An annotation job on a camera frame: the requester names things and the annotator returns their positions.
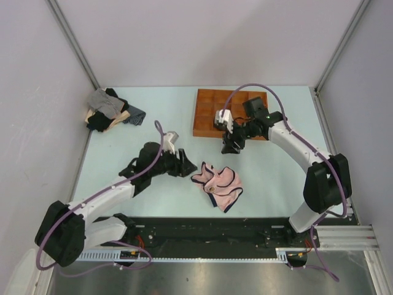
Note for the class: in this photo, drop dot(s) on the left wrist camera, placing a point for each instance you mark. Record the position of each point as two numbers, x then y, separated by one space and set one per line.
169 140

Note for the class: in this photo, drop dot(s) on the white slotted cable duct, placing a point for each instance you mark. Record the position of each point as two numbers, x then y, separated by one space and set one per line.
208 253

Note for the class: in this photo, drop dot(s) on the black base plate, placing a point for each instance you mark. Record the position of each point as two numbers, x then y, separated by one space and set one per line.
152 233

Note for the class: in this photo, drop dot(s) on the navy striped underwear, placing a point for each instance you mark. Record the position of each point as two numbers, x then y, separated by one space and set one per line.
136 116

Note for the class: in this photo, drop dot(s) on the wooden compartment tray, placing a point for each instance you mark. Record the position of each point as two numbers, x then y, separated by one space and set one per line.
209 101

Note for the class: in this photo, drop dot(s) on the black underwear in pile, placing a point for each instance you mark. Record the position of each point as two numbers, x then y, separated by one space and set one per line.
113 93

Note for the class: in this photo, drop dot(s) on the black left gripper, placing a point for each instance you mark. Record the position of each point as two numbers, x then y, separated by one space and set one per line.
182 168

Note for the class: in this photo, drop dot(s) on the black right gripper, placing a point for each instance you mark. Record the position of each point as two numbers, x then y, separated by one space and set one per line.
229 147

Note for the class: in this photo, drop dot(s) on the beige underwear in pile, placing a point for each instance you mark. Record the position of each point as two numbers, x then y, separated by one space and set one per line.
97 121

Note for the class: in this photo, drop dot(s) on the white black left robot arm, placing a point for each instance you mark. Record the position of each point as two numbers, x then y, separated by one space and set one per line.
69 229

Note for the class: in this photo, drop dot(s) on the grey striped underwear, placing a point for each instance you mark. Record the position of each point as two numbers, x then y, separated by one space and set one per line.
100 101

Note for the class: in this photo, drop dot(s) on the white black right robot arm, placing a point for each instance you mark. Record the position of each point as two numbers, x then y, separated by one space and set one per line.
327 182

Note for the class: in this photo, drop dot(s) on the pink underwear navy trim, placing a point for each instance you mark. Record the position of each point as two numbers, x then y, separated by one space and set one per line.
223 187

